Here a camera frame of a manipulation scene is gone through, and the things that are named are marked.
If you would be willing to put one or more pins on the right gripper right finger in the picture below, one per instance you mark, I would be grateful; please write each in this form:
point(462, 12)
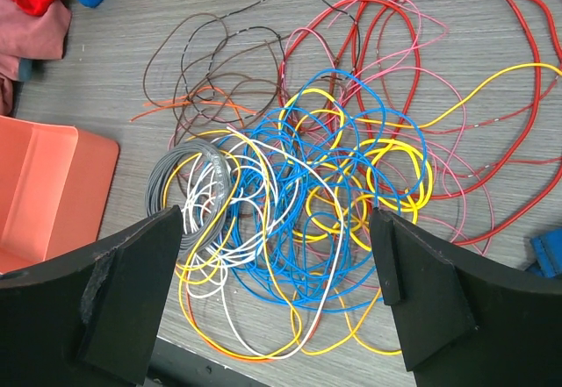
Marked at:
point(463, 319)

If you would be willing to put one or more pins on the blue striped cloth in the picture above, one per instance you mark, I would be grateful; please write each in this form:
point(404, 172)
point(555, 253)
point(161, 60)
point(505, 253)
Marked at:
point(547, 250)

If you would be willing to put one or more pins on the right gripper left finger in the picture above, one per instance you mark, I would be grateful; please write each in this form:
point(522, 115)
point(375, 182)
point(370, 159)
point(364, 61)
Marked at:
point(90, 317)

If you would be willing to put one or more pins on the orange plastic bin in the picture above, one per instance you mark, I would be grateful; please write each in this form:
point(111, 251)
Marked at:
point(55, 181)

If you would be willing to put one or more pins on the pink cloth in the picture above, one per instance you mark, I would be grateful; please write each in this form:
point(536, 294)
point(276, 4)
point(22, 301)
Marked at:
point(26, 38)

